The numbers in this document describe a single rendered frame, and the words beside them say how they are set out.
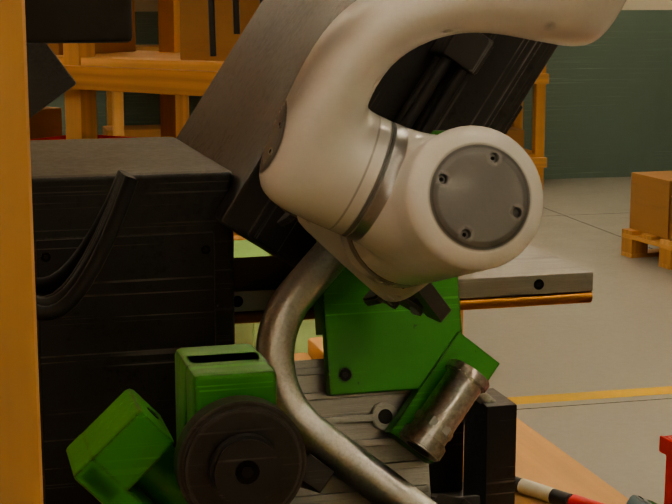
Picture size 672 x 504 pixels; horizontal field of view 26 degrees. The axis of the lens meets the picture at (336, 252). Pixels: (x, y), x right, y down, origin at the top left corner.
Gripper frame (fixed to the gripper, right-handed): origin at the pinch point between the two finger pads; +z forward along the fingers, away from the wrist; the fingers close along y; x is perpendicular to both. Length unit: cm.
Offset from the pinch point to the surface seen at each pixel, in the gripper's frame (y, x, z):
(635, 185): -176, -282, 585
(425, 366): -12.0, 1.6, 2.7
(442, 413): -14.6, 4.3, -0.8
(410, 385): -12.0, 3.6, 2.7
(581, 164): -217, -400, 892
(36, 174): 21.2, 10.0, 9.3
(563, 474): -36.8, -6.1, 30.1
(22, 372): 13, 25, -61
